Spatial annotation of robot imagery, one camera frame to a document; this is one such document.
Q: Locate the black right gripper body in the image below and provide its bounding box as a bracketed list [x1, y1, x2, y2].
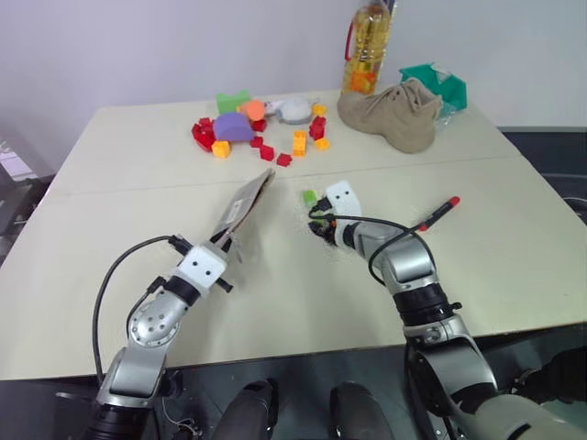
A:
[320, 218, 340, 247]

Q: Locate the grey grid pouch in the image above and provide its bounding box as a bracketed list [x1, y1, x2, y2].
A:
[209, 167, 277, 265]

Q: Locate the red marker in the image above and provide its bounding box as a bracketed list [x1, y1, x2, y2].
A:
[415, 195, 461, 232]

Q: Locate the grey white plush toy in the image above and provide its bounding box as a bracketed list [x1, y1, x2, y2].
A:
[263, 96, 321, 127]

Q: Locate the purple foam arch block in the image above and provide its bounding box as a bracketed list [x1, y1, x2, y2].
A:
[212, 112, 256, 144]

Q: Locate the beige suede boot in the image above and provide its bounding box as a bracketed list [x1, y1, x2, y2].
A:
[337, 77, 445, 155]

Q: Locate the dark rounded shape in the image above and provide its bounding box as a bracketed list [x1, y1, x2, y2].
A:
[212, 377, 281, 440]
[329, 380, 392, 440]

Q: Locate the green foam block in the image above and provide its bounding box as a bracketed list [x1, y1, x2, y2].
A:
[216, 88, 253, 116]

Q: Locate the clear plastic bag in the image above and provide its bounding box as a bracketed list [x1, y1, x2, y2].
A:
[430, 63, 460, 135]

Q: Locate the yellow cooking oil bottle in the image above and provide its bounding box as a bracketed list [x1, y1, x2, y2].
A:
[340, 0, 400, 96]

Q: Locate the green plastic bag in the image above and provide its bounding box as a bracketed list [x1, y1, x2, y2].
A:
[398, 60, 470, 112]

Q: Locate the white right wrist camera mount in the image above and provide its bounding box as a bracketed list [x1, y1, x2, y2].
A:
[322, 180, 364, 251]

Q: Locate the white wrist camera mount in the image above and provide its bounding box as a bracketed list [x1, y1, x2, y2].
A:
[176, 244, 229, 293]
[322, 180, 364, 251]

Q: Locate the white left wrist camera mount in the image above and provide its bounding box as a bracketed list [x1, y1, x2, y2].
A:
[176, 244, 229, 293]

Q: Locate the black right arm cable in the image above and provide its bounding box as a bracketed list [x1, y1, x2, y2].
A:
[315, 201, 426, 288]

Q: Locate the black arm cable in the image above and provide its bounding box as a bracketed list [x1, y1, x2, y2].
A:
[92, 234, 192, 384]
[315, 201, 426, 288]

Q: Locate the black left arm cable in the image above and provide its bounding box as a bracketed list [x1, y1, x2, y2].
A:
[92, 234, 192, 384]

